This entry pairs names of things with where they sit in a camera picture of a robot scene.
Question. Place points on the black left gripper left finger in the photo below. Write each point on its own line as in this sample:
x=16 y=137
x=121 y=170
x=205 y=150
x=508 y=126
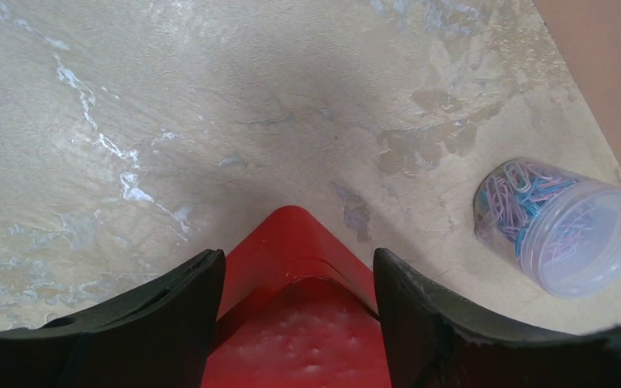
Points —
x=156 y=335

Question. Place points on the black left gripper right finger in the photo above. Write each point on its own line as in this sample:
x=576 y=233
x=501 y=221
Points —
x=433 y=337

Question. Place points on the red lid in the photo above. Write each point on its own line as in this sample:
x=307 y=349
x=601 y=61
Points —
x=298 y=309

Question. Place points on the clear paperclip jar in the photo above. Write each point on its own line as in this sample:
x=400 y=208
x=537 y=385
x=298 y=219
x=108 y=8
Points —
x=560 y=229

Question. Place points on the pink plastic desk organizer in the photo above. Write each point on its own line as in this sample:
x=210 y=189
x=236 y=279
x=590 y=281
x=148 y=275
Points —
x=588 y=36

